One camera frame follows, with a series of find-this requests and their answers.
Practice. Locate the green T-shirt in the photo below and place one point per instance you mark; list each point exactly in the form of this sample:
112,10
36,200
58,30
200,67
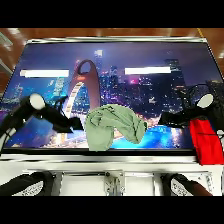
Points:
111,128

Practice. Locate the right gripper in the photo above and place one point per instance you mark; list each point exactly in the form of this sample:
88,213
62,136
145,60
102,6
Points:
170,119

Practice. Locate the red garment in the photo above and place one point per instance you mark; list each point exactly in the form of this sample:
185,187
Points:
207,141

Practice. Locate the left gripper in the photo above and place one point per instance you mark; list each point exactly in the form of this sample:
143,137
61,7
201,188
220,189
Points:
71,124

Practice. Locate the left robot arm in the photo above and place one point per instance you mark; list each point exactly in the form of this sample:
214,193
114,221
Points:
23,110

